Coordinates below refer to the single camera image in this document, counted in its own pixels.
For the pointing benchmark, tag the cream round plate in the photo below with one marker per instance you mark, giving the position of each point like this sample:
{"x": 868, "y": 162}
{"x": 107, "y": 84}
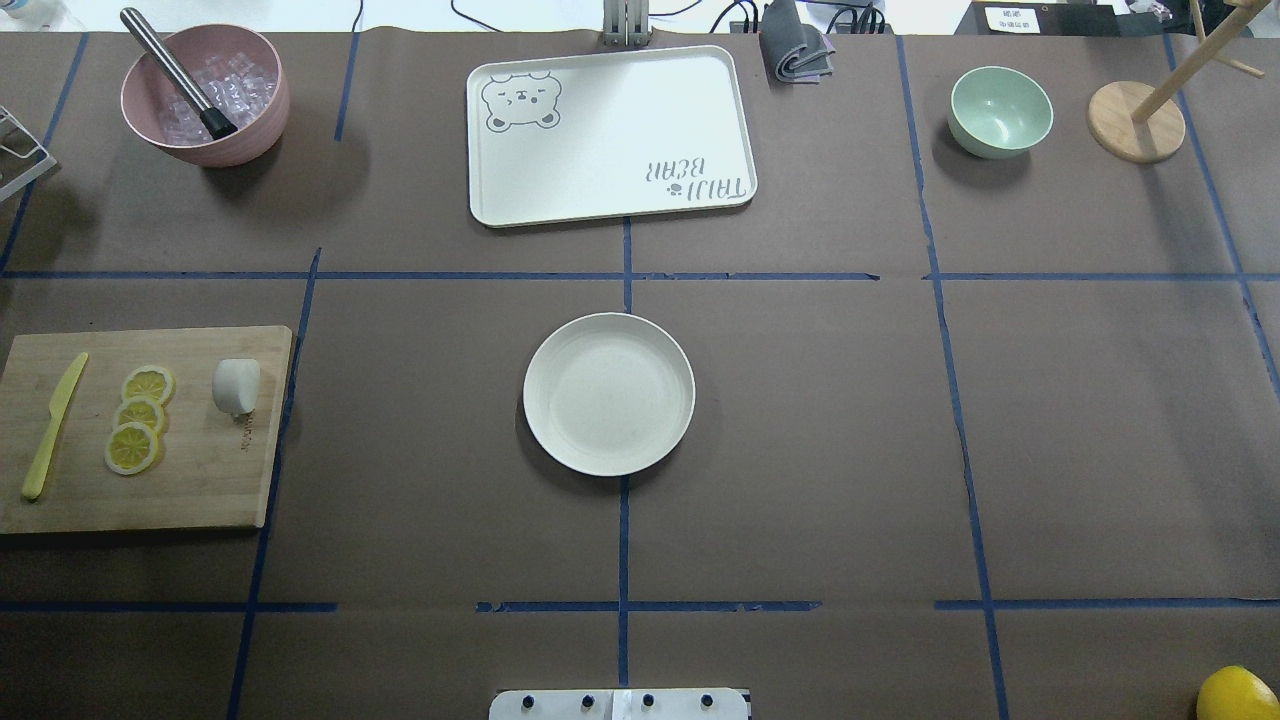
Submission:
{"x": 609, "y": 394}

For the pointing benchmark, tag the white bear tray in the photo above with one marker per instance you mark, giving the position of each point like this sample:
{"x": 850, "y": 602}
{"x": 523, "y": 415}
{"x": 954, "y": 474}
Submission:
{"x": 607, "y": 135}

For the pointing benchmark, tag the white steamed bun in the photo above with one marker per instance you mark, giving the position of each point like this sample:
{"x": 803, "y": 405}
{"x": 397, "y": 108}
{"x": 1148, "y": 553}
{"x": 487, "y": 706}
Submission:
{"x": 236, "y": 384}

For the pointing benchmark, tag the grey folded cloth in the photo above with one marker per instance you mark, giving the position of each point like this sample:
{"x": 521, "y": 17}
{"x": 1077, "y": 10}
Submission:
{"x": 795, "y": 52}

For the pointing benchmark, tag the mint green bowl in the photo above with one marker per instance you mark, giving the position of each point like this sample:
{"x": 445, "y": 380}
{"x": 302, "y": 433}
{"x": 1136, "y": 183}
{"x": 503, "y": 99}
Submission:
{"x": 998, "y": 113}

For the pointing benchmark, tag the bamboo cutting board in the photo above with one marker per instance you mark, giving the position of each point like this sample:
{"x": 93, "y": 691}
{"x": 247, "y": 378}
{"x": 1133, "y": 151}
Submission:
{"x": 214, "y": 469}

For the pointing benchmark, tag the steel muddler black tip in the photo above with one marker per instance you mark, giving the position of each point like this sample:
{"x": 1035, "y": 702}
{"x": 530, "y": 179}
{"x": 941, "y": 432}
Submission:
{"x": 212, "y": 118}

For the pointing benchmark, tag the pink bowl with ice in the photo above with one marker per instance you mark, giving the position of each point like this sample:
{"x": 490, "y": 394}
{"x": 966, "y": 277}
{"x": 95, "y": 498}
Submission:
{"x": 146, "y": 93}

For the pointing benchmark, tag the lemon slice middle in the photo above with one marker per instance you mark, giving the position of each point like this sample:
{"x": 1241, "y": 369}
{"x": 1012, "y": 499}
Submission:
{"x": 144, "y": 410}

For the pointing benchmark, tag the black label stand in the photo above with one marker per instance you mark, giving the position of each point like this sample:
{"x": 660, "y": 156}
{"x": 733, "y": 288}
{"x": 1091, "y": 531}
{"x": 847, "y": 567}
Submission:
{"x": 1038, "y": 18}

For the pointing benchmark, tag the wooden mug tree stand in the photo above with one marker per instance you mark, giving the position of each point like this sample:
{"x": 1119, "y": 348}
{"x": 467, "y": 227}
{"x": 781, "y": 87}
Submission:
{"x": 1143, "y": 124}

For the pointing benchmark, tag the yellow plastic knife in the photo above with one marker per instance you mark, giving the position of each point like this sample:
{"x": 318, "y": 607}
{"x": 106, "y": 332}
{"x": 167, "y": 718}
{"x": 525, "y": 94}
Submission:
{"x": 57, "y": 407}

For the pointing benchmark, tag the yellow lemon lower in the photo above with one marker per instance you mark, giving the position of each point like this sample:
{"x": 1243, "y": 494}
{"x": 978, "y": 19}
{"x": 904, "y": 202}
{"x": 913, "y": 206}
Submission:
{"x": 1234, "y": 692}

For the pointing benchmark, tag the aluminium frame post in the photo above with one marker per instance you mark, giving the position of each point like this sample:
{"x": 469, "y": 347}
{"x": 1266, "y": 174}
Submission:
{"x": 626, "y": 23}

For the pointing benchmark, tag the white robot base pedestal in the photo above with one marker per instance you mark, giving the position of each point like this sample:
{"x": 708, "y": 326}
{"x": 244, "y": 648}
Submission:
{"x": 623, "y": 703}

